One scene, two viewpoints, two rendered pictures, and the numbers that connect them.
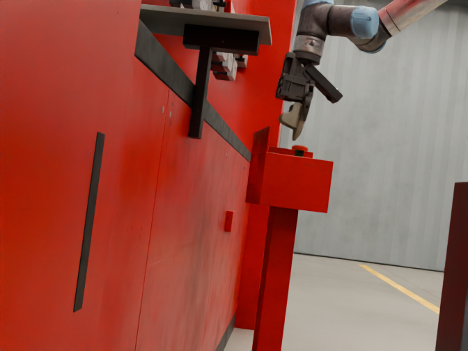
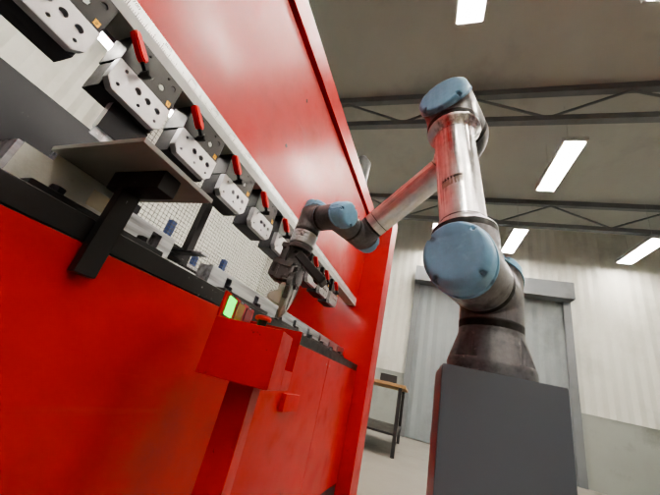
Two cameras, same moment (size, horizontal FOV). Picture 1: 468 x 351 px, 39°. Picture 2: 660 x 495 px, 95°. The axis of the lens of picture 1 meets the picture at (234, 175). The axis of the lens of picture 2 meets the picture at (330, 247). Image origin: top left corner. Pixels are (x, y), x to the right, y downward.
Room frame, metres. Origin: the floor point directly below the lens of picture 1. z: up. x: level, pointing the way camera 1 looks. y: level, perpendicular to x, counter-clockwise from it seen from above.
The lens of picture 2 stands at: (0.89, -0.49, 0.70)
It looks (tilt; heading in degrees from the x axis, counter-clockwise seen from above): 23 degrees up; 18
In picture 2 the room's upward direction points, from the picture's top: 14 degrees clockwise
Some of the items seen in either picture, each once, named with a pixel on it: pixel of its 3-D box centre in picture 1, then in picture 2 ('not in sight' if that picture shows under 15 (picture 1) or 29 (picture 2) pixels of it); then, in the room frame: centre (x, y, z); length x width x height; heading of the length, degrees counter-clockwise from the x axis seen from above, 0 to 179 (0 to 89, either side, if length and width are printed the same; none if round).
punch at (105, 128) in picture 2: not in sight; (119, 134); (1.30, 0.24, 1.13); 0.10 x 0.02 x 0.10; 175
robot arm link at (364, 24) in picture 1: (354, 24); (339, 218); (1.62, -0.25, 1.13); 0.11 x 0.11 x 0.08; 62
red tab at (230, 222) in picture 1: (230, 221); (290, 403); (2.30, -0.01, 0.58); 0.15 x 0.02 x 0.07; 175
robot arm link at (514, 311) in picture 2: not in sight; (489, 292); (1.54, -0.63, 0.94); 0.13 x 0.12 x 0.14; 152
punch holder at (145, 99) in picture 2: not in sight; (137, 87); (1.27, 0.24, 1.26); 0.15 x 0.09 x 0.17; 175
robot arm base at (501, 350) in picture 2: not in sight; (489, 351); (1.55, -0.63, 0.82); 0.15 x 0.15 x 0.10
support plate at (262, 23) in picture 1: (203, 25); (136, 176); (1.28, 0.10, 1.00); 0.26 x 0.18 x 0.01; 85
